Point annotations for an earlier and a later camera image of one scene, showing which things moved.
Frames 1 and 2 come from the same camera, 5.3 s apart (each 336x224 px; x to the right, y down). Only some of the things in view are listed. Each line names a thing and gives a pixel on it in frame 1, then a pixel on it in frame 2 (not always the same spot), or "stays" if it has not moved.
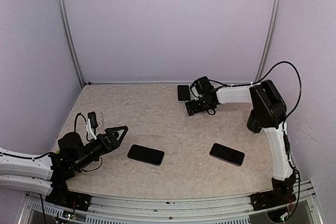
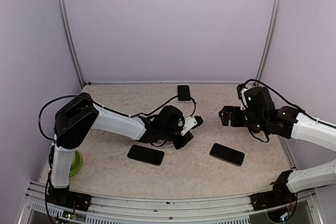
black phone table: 153,157 stays
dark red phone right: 227,154 stays
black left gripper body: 103,149 → 178,145
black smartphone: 183,92 stays
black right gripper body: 201,106 → 237,121
